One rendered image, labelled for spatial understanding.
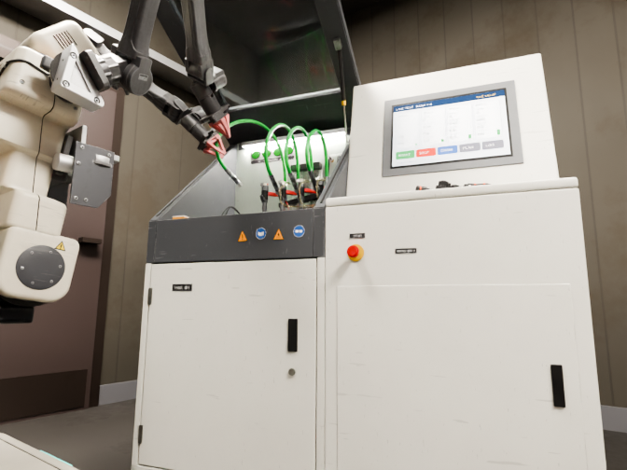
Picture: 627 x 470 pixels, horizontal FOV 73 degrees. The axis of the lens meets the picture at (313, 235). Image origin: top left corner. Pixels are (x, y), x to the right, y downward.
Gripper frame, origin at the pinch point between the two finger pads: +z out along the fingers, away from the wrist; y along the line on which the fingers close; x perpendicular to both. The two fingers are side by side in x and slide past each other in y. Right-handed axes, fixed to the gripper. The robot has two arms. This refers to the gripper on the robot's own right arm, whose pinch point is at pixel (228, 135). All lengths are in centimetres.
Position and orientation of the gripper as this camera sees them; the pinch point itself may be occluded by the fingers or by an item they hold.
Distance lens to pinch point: 155.6
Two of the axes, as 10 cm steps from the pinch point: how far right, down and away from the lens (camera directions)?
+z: 4.2, 7.9, 4.5
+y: 4.2, -6.1, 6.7
